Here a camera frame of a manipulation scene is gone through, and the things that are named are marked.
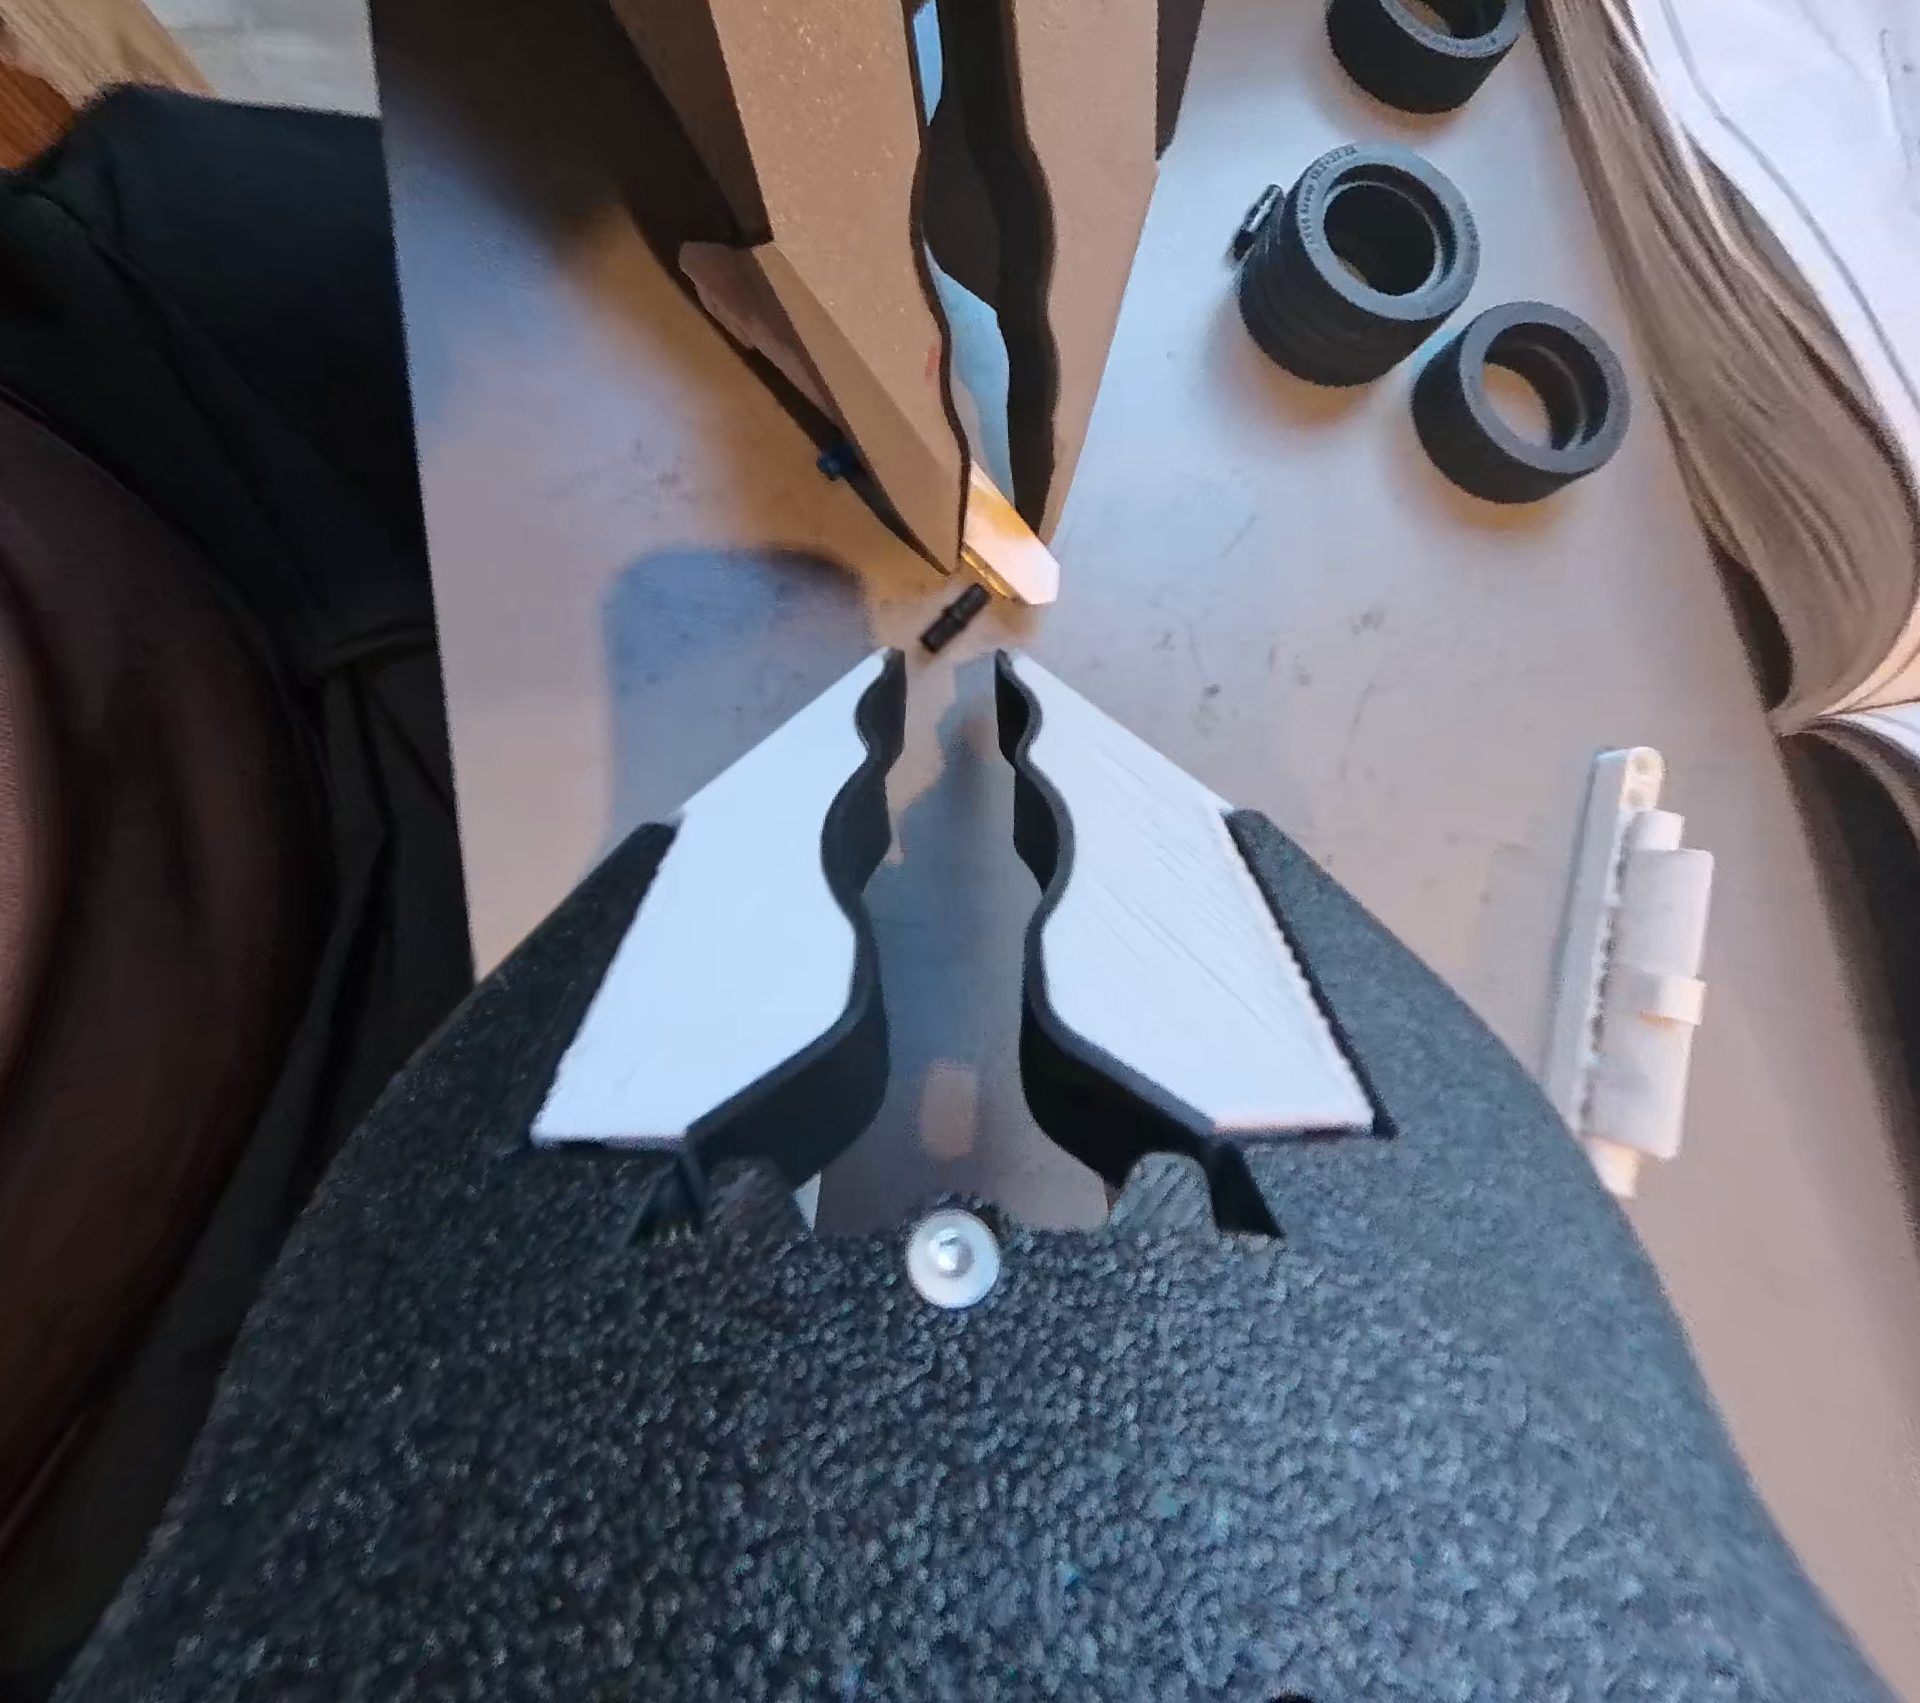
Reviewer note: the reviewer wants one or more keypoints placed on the open instruction booklet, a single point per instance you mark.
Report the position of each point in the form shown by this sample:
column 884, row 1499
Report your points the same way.
column 1769, row 87

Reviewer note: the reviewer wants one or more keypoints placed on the person's black garment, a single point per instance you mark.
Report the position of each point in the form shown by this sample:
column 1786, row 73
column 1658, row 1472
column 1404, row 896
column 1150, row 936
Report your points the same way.
column 196, row 306

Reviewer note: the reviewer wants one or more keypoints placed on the small blue connector pin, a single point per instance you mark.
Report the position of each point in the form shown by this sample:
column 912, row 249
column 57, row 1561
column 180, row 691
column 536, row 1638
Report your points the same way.
column 837, row 461

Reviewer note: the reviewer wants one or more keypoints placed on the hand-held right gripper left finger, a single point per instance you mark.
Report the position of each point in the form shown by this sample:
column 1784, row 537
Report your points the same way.
column 706, row 985

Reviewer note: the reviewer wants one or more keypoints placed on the long white pointed panel piece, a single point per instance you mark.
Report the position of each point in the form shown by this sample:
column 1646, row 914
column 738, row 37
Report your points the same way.
column 1015, row 565

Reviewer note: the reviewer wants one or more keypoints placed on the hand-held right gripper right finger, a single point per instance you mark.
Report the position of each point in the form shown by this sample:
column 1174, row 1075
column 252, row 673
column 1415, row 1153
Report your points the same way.
column 1188, row 970

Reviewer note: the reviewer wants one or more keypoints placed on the black rubber toy tyre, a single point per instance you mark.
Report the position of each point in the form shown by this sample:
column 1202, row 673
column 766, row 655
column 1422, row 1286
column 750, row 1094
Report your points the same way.
column 1383, row 67
column 1305, row 323
column 1481, row 459

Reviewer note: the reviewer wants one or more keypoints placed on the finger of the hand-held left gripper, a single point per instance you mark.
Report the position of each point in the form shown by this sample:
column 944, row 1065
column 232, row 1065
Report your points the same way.
column 1097, row 9
column 811, row 87

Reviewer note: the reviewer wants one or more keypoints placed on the grey desk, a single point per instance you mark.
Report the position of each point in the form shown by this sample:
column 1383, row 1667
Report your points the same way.
column 1351, row 609

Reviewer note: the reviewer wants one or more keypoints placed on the wooden bench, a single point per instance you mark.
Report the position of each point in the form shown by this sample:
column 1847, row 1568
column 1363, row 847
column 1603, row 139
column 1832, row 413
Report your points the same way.
column 62, row 9

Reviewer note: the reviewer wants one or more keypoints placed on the white beam with cylinders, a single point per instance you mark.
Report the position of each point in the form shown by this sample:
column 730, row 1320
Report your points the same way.
column 1646, row 956

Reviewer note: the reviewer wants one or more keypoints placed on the person's brown-shirted torso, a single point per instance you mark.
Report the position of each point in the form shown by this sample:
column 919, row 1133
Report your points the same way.
column 117, row 759

